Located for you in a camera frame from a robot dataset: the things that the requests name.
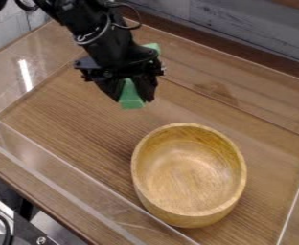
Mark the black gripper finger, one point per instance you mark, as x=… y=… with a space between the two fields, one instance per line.
x=145 y=84
x=110 y=87

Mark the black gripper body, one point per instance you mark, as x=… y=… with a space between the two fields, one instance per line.
x=114 y=57

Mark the brown wooden bowl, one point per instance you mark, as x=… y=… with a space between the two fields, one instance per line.
x=189 y=174

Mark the green rectangular block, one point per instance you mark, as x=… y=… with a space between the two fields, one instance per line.
x=150 y=67

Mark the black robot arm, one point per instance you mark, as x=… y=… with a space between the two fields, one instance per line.
x=78 y=13

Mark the clear acrylic tray wall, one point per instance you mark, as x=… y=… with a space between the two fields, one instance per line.
x=66 y=138

